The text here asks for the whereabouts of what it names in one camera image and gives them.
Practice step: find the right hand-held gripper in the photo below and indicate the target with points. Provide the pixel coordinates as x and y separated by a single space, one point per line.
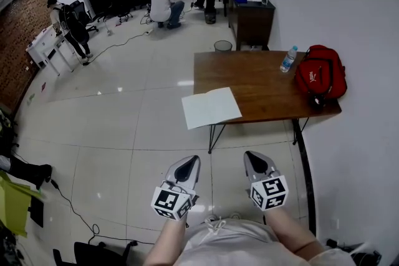
269 193

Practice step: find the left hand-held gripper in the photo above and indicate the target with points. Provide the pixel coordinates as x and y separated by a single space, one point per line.
176 176

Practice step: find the white paper notebook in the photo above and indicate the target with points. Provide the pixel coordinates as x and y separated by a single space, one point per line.
210 107

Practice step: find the person's left forearm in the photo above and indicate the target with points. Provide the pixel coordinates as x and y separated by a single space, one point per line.
166 241

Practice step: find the person's right forearm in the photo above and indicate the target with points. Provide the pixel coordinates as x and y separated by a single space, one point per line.
288 233

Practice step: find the person's white clothing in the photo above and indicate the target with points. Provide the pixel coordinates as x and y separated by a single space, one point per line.
237 246

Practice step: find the brown wooden table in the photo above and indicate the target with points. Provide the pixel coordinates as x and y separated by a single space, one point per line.
265 90

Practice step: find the red backpack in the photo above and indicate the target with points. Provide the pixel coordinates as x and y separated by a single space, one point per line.
321 73

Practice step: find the clear plastic water bottle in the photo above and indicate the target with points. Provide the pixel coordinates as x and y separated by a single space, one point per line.
287 60

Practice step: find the white power strip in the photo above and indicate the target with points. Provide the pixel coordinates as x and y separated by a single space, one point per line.
149 31

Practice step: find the yellow-green bag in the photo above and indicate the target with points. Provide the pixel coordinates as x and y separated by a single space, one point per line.
14 205

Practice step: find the dark wooden cabinet desk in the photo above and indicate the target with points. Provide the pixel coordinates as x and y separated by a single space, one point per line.
252 21

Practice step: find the white table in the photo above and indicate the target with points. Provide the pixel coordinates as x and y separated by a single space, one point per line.
42 46

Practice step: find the blue cloth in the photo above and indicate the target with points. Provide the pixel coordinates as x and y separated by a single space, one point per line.
241 1

